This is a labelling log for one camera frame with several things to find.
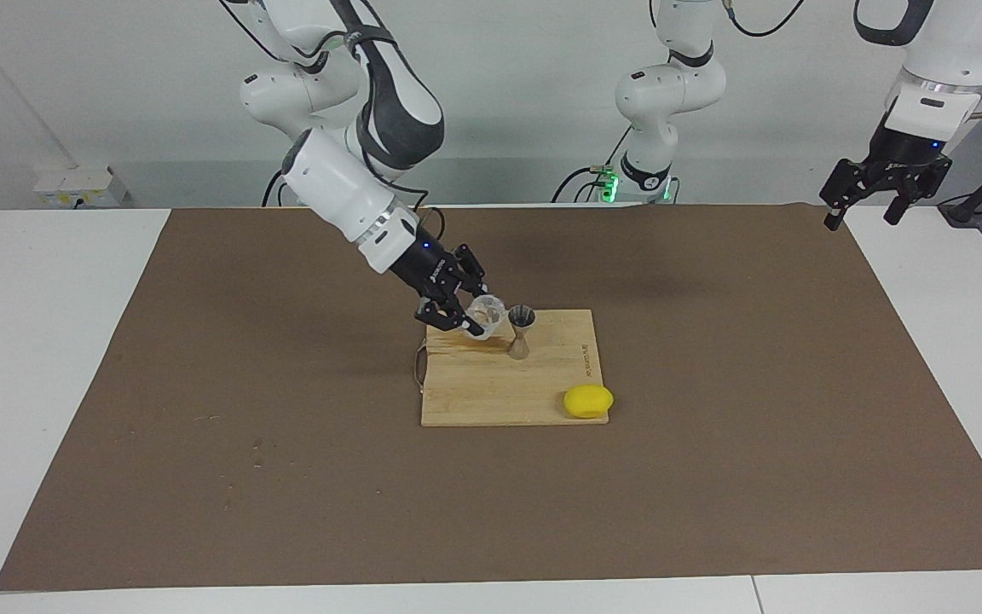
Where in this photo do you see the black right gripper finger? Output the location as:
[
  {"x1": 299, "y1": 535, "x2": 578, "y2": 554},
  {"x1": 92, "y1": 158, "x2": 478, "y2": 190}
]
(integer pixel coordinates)
[
  {"x1": 413, "y1": 298, "x2": 486, "y2": 337},
  {"x1": 453, "y1": 245, "x2": 490, "y2": 298}
]

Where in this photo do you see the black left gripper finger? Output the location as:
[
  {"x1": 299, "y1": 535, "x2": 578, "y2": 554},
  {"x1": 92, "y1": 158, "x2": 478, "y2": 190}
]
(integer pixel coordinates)
[
  {"x1": 821, "y1": 158, "x2": 876, "y2": 232},
  {"x1": 883, "y1": 166, "x2": 940, "y2": 226}
]

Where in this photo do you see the clear glass cup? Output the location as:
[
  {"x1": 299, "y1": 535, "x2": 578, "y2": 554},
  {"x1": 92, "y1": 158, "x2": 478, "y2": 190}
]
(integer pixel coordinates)
[{"x1": 461, "y1": 294, "x2": 506, "y2": 340}]

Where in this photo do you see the metal double jigger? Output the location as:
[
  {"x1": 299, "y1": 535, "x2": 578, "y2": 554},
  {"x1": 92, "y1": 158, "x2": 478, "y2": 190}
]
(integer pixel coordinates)
[{"x1": 506, "y1": 304, "x2": 536, "y2": 361}]

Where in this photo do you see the wooden cutting board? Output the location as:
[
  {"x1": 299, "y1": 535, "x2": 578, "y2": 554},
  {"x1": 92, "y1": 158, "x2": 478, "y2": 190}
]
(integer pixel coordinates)
[{"x1": 412, "y1": 309, "x2": 609, "y2": 427}]

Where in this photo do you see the yellow lemon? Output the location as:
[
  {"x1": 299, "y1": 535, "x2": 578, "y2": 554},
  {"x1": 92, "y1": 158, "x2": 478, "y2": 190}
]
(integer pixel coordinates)
[{"x1": 563, "y1": 384, "x2": 615, "y2": 420}]

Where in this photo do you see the brown table mat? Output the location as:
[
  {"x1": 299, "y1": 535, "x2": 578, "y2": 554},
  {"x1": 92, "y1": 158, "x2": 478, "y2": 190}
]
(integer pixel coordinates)
[{"x1": 0, "y1": 203, "x2": 982, "y2": 592}]

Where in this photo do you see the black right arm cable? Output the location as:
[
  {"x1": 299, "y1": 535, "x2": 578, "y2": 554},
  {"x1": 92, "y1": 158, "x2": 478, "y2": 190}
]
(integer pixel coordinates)
[{"x1": 218, "y1": 0, "x2": 458, "y2": 257}]

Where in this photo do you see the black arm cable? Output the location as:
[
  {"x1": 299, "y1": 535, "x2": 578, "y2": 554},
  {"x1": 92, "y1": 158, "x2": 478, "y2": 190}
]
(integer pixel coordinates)
[
  {"x1": 218, "y1": 0, "x2": 458, "y2": 257},
  {"x1": 649, "y1": 0, "x2": 982, "y2": 120}
]

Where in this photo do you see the black left base cable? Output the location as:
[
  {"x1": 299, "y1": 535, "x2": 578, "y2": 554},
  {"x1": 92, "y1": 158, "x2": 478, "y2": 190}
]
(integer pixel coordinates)
[{"x1": 552, "y1": 165, "x2": 608, "y2": 204}]

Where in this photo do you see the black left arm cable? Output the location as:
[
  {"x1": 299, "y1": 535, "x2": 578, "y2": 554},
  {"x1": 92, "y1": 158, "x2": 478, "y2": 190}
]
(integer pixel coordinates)
[{"x1": 649, "y1": 0, "x2": 982, "y2": 120}]

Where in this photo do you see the white wall socket box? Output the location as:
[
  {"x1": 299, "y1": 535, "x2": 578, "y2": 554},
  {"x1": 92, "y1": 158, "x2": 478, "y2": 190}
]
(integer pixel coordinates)
[{"x1": 35, "y1": 165, "x2": 130, "y2": 208}]

